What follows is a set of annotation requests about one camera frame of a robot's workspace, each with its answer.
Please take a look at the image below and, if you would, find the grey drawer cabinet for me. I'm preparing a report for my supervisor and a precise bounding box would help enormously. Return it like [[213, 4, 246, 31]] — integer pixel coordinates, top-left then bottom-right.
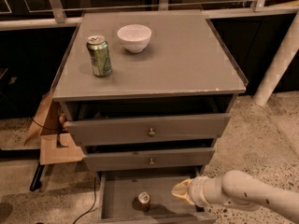
[[51, 10, 249, 224]]

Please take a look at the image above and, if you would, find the green soda can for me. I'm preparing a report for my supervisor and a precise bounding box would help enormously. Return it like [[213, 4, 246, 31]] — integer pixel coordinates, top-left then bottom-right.
[[86, 35, 112, 77]]

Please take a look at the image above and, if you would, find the white ceramic bowl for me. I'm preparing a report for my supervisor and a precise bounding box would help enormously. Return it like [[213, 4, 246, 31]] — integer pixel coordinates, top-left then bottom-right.
[[117, 24, 151, 53]]

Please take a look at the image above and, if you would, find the grey top drawer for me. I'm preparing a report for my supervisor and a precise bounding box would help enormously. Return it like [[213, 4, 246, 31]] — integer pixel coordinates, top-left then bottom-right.
[[66, 113, 231, 146]]

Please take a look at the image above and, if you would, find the grey middle drawer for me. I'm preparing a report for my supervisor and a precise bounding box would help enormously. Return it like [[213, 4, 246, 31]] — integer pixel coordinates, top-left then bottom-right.
[[83, 147, 215, 171]]

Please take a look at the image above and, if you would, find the grey bottom drawer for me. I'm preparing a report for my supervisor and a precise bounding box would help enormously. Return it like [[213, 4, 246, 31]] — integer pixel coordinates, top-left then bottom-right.
[[96, 167, 217, 224]]

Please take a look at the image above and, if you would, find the orange soda can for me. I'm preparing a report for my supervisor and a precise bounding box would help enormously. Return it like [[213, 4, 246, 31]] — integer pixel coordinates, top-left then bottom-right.
[[137, 191, 150, 211]]

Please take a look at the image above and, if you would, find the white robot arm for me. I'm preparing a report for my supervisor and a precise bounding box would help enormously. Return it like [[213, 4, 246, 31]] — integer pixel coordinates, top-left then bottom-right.
[[183, 13, 299, 224]]

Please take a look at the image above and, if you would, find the black floor bar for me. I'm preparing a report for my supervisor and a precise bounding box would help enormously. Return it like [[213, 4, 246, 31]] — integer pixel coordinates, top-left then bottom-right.
[[30, 163, 44, 191]]

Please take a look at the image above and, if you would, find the metal window railing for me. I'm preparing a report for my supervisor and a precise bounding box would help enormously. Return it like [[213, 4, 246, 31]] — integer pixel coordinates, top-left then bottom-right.
[[0, 0, 299, 31]]

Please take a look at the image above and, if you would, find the black cable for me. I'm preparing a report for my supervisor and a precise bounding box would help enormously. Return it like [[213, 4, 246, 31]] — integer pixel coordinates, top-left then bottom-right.
[[72, 177, 98, 224]]

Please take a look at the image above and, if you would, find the grey drawer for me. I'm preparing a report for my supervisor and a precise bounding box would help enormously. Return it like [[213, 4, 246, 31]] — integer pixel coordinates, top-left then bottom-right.
[[96, 167, 217, 224], [83, 147, 215, 171], [66, 113, 231, 146]]

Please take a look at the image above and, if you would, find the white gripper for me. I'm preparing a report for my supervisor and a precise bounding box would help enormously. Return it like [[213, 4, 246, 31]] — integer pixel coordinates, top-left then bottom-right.
[[171, 176, 208, 207]]

